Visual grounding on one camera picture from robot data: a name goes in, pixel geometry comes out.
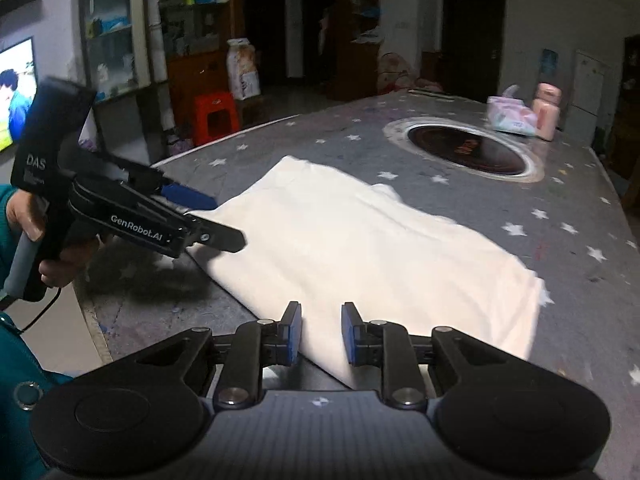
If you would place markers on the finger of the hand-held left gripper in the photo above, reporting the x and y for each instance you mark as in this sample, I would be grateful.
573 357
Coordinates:
220 236
187 197

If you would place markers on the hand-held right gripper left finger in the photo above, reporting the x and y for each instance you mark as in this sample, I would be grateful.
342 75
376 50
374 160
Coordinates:
295 332

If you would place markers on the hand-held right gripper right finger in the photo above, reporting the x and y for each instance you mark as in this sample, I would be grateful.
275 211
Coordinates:
350 335

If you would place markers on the white shirt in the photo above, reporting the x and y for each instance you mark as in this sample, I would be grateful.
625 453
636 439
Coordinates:
350 260

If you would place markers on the person's left forearm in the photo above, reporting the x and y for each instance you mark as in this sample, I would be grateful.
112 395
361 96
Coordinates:
6 240

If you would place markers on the person's left hand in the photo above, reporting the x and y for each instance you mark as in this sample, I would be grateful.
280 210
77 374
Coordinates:
27 217

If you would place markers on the television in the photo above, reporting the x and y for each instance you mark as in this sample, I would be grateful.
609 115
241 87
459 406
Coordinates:
17 95

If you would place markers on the red plastic stool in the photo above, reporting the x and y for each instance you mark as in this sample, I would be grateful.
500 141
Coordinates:
215 117

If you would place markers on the glass door cabinet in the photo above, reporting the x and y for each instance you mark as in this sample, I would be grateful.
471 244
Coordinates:
112 25

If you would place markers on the brown wooden cupboard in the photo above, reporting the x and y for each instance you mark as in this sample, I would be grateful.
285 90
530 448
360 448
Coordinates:
197 80

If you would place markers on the white printed bag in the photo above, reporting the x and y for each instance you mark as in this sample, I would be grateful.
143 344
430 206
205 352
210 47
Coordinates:
242 70

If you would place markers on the grey star-print tablecloth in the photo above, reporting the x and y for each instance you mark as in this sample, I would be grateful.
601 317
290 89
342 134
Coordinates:
550 260

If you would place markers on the round inset induction hob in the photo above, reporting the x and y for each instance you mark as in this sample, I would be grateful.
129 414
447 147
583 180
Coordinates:
465 150

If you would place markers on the tall wooden shelf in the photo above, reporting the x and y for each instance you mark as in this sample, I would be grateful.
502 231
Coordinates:
355 30

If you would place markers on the pink mesh food cover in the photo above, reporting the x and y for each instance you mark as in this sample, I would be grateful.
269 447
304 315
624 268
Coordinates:
395 72

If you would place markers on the person's teal jacket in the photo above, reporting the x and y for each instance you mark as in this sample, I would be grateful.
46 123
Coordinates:
20 410

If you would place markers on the pink tissue pack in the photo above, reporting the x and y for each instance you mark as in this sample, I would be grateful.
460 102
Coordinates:
510 117

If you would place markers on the pink bottle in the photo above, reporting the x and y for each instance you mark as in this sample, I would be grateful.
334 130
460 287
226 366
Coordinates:
546 110

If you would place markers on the dark door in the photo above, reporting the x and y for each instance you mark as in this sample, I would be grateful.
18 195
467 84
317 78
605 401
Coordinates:
472 35

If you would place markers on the water dispenser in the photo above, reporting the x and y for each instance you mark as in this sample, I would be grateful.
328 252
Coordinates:
549 65

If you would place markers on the dark wooden shelf cabinet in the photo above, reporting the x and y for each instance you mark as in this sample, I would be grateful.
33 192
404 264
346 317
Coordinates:
627 110

